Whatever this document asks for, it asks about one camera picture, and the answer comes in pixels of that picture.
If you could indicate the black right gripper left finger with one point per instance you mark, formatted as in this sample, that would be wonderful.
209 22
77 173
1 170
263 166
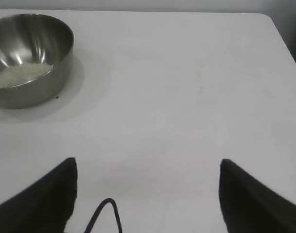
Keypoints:
41 204

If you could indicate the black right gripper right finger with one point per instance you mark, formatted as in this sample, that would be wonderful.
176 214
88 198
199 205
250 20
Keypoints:
250 206

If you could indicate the stainless steel mixing bowl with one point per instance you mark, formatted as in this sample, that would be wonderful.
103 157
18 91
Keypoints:
41 92

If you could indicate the white uncooked rice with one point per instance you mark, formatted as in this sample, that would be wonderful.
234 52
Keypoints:
19 74

